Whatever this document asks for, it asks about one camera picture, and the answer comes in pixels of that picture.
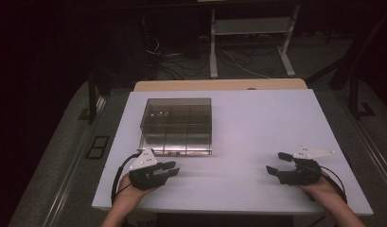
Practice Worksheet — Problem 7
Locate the black floor outlet frame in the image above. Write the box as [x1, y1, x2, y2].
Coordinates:
[85, 134, 111, 160]

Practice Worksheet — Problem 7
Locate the person's right hand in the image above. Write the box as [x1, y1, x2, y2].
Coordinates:
[295, 171, 341, 206]

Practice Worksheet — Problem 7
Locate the cluster of small shiny pieces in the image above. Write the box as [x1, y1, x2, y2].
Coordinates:
[150, 109, 170, 120]

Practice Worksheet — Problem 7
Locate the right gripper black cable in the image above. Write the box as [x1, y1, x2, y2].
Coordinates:
[319, 165, 348, 205]

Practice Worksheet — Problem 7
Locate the tangle of black floor cables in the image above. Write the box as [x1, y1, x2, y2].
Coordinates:
[143, 33, 277, 80]

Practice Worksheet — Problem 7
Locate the black metal stand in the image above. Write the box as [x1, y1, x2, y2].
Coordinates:
[78, 70, 115, 125]
[347, 73, 377, 121]

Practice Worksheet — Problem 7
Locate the white metal stand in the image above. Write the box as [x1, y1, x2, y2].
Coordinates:
[208, 4, 302, 79]

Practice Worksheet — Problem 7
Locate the tinted transparent drawer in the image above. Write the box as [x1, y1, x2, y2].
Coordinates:
[138, 131, 214, 157]

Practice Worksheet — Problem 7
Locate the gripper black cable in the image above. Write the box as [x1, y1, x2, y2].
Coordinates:
[319, 165, 348, 205]
[111, 151, 142, 206]

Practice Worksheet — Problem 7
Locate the metal floor rail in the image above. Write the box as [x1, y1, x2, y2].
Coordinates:
[338, 90, 387, 191]
[42, 94, 108, 227]

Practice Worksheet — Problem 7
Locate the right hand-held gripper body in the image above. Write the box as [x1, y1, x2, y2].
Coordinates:
[277, 144, 336, 187]

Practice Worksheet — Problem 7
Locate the white floor cable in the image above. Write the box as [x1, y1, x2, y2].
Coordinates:
[221, 48, 273, 79]

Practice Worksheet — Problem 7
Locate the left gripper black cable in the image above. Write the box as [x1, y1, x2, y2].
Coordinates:
[111, 151, 142, 206]

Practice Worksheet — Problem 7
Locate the person's left hand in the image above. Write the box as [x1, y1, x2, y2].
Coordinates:
[113, 173, 161, 206]

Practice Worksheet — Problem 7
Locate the tinted transparent storage box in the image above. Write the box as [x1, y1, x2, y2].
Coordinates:
[139, 97, 214, 146]

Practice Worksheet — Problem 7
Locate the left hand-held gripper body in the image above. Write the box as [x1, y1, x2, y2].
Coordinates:
[128, 148, 161, 192]

